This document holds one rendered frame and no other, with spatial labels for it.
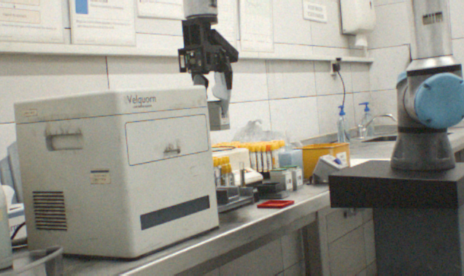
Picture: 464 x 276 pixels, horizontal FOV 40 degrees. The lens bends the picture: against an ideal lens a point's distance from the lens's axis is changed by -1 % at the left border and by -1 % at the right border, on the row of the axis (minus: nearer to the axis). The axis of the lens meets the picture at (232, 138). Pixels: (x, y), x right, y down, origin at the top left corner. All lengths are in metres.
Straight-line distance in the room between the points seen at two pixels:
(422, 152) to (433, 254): 0.23
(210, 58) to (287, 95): 1.71
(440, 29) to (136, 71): 1.09
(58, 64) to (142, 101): 0.78
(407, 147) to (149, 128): 0.65
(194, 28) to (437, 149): 0.62
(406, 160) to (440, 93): 0.22
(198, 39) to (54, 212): 0.47
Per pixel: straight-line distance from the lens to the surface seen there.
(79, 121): 1.18
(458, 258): 1.54
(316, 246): 1.78
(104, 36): 2.07
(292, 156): 1.90
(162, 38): 2.30
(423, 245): 1.55
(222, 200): 1.43
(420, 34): 1.43
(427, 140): 1.55
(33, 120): 1.27
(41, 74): 1.87
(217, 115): 1.41
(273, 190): 1.70
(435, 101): 1.40
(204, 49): 1.37
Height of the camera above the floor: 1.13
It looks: 3 degrees down
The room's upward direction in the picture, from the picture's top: 5 degrees counter-clockwise
